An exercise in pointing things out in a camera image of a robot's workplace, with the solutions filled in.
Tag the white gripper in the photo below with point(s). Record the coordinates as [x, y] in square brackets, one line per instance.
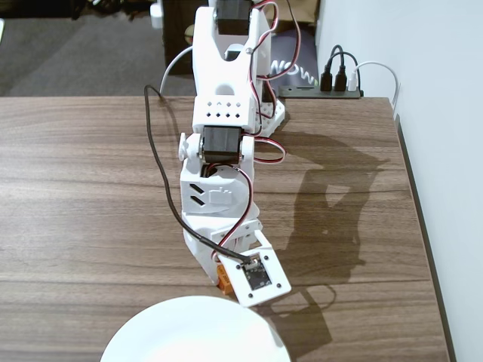
[197, 241]

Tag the orange lego block black print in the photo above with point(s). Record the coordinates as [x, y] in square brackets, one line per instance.
[225, 283]

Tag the white round plate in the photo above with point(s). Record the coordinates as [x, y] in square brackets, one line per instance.
[188, 335]

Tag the black power strip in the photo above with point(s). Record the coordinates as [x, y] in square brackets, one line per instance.
[302, 92]

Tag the black box with round sticker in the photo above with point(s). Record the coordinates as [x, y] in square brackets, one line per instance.
[175, 34]

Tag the white power adapter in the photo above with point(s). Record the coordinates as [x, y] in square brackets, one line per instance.
[155, 17]

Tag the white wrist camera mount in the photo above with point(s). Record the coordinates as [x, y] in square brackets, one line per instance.
[279, 283]

